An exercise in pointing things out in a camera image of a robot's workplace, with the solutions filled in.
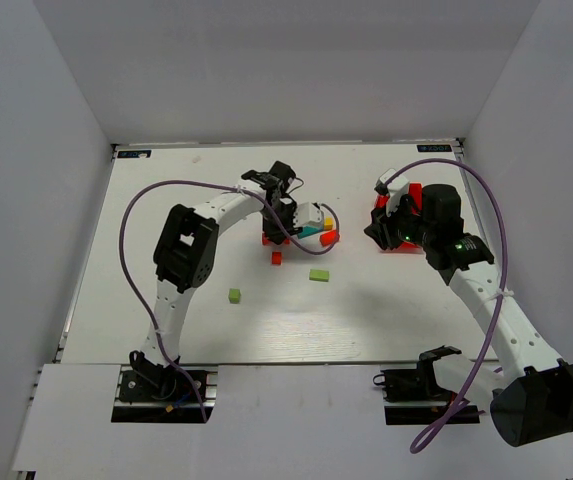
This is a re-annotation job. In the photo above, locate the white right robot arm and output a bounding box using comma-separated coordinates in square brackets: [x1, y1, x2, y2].
[364, 177, 573, 447]

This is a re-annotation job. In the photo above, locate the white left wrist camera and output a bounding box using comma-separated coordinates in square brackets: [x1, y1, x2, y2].
[293, 202, 333, 236]

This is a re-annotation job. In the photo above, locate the red arch block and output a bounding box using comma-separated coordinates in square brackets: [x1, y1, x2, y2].
[261, 232, 291, 246]

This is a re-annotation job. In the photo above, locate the right blue corner label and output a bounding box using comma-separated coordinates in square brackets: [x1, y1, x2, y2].
[417, 144, 452, 153]

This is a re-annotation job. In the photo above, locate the red rectangular block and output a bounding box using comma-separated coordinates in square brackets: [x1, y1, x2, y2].
[319, 230, 340, 247]

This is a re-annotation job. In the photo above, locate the teal long block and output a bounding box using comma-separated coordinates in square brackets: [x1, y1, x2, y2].
[298, 226, 323, 239]

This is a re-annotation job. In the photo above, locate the green flat rectangular block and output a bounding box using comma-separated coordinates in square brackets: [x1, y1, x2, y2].
[309, 269, 330, 282]

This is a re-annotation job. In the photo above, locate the blue corner label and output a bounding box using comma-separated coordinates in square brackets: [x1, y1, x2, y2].
[117, 150, 152, 159]
[417, 144, 452, 153]

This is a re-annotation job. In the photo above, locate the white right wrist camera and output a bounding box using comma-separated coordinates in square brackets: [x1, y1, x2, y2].
[375, 168, 410, 215]

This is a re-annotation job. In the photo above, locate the small green cube block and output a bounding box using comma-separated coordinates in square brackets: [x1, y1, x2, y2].
[228, 288, 241, 304]

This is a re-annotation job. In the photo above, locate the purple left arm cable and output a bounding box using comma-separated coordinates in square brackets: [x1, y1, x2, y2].
[119, 180, 342, 424]

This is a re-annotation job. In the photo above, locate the red plastic bin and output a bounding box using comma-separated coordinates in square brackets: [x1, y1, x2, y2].
[369, 182, 422, 253]

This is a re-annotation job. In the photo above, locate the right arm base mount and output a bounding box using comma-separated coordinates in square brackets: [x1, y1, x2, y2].
[372, 368, 456, 426]

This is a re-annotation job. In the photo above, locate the small red cube block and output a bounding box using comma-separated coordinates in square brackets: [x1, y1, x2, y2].
[271, 251, 282, 265]

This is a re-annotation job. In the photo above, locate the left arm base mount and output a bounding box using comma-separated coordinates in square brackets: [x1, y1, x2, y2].
[111, 368, 217, 424]

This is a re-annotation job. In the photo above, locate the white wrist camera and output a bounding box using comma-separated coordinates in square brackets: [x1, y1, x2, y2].
[293, 202, 333, 236]
[375, 168, 410, 215]

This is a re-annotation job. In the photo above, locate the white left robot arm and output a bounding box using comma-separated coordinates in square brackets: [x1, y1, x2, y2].
[129, 161, 301, 400]

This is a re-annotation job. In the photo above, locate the left blue corner label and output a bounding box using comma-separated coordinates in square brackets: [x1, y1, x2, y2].
[117, 150, 152, 159]

